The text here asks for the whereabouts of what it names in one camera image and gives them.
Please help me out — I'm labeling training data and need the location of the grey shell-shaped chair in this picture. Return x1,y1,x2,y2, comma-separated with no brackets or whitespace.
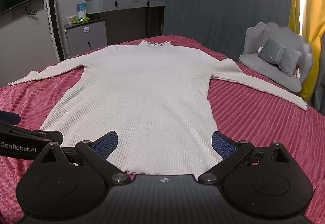
239,21,313,94

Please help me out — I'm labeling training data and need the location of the white and black tower fan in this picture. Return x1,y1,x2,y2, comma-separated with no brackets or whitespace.
44,0,65,62

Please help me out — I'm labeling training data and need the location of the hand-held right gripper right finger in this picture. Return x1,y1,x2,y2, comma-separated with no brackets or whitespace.
197,131,296,185

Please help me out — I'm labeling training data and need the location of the grey bow pillow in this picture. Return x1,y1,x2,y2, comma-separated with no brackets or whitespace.
258,38,303,77

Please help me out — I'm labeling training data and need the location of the pink ribbed bedspread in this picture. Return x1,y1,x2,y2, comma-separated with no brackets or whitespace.
0,35,325,224

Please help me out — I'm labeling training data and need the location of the grey curtain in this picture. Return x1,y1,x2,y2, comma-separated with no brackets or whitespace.
162,0,293,57

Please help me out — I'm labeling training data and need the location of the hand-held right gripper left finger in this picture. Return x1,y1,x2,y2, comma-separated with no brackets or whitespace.
33,130,131,185

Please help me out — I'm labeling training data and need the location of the white ribbed knit sweater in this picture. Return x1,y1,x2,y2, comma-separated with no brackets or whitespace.
8,40,308,176

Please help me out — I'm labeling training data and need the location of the yellow curtain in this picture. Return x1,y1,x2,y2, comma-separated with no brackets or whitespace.
288,0,325,108

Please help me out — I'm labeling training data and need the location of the blue and white box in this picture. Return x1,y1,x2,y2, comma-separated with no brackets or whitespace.
77,3,87,20

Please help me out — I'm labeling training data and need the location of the grey nightstand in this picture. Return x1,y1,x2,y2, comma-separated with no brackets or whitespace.
64,18,108,59

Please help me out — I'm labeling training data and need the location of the grey dressing table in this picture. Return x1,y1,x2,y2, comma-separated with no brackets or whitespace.
85,0,166,39

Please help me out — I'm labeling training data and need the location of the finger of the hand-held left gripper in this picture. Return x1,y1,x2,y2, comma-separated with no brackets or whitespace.
38,131,64,144

